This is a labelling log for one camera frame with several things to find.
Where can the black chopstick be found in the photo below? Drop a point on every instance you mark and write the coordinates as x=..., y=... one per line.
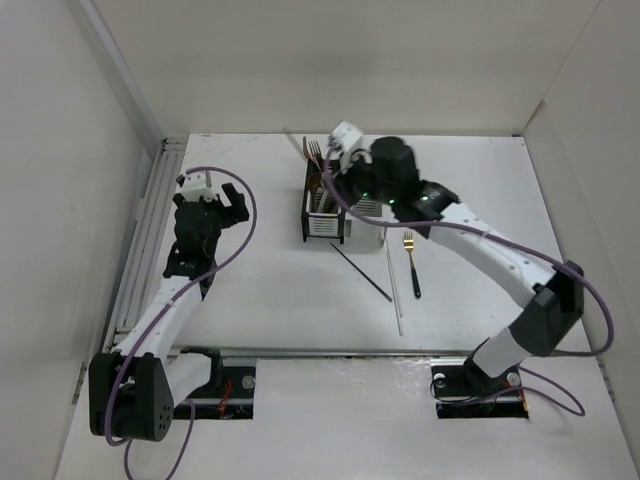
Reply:
x=378, y=288
x=294, y=143

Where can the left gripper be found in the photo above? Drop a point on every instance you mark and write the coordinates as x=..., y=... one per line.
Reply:
x=230, y=215

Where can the aluminium rail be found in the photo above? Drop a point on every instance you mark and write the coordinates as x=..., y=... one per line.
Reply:
x=291, y=353

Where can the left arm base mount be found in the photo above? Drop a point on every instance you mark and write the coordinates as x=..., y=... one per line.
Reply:
x=220, y=388

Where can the white utensil rack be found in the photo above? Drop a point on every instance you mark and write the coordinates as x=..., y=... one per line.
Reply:
x=363, y=236

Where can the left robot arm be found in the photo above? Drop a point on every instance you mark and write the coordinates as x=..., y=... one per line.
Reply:
x=135, y=388

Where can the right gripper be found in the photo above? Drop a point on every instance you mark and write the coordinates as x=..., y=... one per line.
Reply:
x=343, y=179

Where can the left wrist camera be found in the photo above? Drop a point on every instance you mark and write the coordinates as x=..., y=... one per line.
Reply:
x=196, y=186

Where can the black utensil rack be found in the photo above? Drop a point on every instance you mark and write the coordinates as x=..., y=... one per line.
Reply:
x=319, y=225

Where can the silver fork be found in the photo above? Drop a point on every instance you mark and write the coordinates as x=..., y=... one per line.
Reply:
x=316, y=154

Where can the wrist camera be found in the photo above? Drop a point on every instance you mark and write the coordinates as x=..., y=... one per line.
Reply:
x=343, y=141
x=196, y=186

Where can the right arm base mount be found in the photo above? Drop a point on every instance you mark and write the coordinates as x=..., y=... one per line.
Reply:
x=458, y=396

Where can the white chopstick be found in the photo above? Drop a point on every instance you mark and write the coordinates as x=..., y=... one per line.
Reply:
x=395, y=292

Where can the brown wooden spoon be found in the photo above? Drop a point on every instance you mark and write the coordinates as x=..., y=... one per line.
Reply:
x=314, y=183

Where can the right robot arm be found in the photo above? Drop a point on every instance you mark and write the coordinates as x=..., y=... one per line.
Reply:
x=551, y=297

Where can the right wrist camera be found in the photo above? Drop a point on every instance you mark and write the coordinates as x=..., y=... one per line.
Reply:
x=343, y=141

